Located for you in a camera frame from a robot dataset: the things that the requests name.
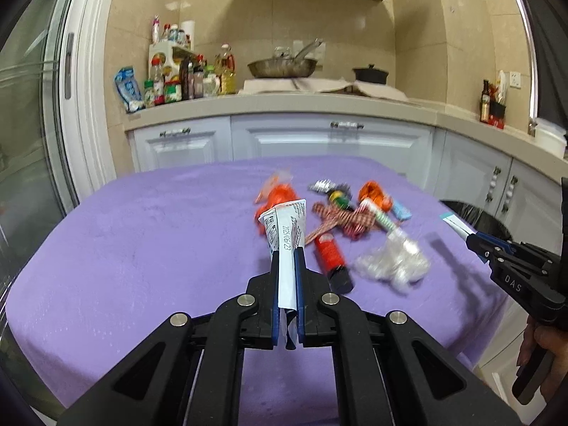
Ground clear plastic bag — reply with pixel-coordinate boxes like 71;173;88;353
353;229;430;294

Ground red bottle black cap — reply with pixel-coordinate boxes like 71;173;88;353
314;233;354;294

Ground orange plastic bag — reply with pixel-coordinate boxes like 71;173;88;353
358;181;393;213

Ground white printed paper wrapper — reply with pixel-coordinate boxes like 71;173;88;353
258;198;308;350

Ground red mesh plastic bag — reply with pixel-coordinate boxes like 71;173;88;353
254;170;299;235

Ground black lined trash bin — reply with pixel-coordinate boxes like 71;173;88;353
442;200;513;241

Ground person's right hand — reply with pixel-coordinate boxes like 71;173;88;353
517;316;568;403

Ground light blue sachet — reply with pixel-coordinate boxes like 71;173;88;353
391;199;412;221

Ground white green striped tube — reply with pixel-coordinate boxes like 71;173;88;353
360;198;402;233

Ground white plastic container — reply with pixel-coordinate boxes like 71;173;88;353
534;118;567;159

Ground red black box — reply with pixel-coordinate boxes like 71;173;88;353
488;101;506;130

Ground red white checkered ribbon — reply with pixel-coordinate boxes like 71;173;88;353
304;202;377;245

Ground dark sauce bottle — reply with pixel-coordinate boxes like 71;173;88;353
480;79;491;123

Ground purple tablecloth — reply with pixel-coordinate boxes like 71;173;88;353
7;157;506;425

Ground green yellow small bottle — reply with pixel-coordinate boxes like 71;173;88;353
326;184;354;212

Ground silver foil wrapper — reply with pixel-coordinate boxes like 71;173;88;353
308;180;338;193

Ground beige stove cover cloth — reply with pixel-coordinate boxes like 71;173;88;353
239;78;409;103

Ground black lidded pot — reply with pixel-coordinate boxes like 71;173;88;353
353;64;389;85

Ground dark curtain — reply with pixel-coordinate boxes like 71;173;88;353
523;0;567;129

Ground steel frying pan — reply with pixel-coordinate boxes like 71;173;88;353
247;39;323;79

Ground blue white snack bag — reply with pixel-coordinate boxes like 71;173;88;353
115;66;144;114

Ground yellow cooking oil bottle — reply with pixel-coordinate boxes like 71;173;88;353
219;43;236;95

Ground white spice rack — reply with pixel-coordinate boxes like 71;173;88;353
148;40;196;81

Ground white paper towel roll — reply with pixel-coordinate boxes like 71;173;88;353
180;20;196;50

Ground corner cabinet right handle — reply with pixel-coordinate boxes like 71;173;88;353
501;175;518;213

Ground corner cabinet handle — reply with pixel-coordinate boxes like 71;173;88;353
485;166;502;203
501;175;518;213

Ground corner cabinet left handle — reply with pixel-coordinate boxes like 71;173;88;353
485;166;502;203

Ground wall power socket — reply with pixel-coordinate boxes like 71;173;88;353
509;71;522;89

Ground middle cabinet door handle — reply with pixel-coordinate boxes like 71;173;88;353
330;121;365;130

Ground cabinet door handle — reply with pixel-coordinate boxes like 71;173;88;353
330;121;365;130
159;127;192;138

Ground left cabinet door handle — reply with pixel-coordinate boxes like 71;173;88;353
159;127;192;138

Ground white sliding door frame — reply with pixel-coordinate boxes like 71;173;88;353
40;0;116;214

